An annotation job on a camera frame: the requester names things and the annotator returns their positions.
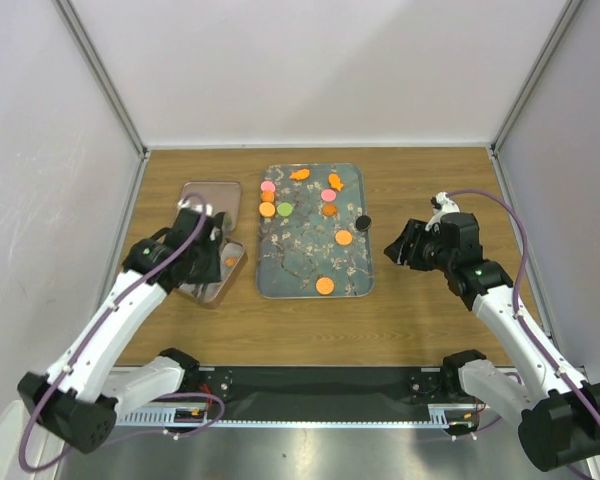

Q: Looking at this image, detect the orange fish cookie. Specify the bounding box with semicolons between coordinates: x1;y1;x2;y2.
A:
328;173;344;192
289;168;311;181

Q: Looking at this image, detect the purple cable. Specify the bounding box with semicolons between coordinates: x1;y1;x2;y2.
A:
444;189;600;480
18;193;226;474

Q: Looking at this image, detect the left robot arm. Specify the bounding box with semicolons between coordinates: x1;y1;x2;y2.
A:
17;204;226;454

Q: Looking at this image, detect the black sandwich cookie right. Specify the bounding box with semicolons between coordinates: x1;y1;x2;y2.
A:
355;215;372;232

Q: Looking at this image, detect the pink round cookie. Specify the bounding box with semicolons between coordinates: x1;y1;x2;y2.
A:
260;180;276;193
321;189;337;203

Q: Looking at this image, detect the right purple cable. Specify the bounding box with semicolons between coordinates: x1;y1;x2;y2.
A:
444;189;600;480

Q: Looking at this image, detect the pink round cookie right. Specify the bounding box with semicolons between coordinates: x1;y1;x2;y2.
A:
321;189;337;203

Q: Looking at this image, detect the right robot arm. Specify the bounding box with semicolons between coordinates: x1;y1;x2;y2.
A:
384;211;600;472

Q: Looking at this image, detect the orange round cookie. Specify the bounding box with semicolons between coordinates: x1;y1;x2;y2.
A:
315;277;335;296
335;230;353;246
258;202;276;218

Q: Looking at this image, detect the orange round cookie left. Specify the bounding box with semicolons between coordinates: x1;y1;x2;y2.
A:
258;202;276;218

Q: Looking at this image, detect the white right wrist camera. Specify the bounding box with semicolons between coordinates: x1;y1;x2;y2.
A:
425;192;460;232

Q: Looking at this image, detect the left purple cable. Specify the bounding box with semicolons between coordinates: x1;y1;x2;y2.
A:
18;193;226;474

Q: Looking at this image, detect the orange round cookie right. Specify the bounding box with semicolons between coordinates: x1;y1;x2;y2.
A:
335;230;353;246

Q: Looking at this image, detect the orange fish cookie right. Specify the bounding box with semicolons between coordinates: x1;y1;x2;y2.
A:
328;173;344;192

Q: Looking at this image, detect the pink round cookie left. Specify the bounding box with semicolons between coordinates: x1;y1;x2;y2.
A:
260;180;276;193

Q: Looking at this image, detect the brown cookie tin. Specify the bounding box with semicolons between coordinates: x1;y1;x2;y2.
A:
177;238;248;309

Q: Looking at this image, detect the dark orange cookie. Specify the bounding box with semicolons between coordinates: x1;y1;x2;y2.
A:
322;204;338;217

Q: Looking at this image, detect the small orange cookie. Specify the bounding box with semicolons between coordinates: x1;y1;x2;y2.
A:
261;191;275;203

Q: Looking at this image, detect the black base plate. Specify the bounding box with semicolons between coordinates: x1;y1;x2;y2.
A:
194;365;481;426

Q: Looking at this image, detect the orange fish cookie left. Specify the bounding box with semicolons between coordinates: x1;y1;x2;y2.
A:
289;168;311;181

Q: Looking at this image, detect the brown tin lid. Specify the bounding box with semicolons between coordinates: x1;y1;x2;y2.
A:
176;181;242;233

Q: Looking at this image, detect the orange round cookie bottom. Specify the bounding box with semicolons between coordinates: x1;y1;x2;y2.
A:
315;277;335;296

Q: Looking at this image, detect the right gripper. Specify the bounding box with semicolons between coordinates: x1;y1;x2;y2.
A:
382;218;454;274

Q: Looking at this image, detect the green round cookie top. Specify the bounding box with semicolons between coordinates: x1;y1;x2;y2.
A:
277;202;293;217

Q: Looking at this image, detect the floral blue serving tray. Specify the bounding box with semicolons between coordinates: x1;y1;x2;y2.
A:
256;163;374;299

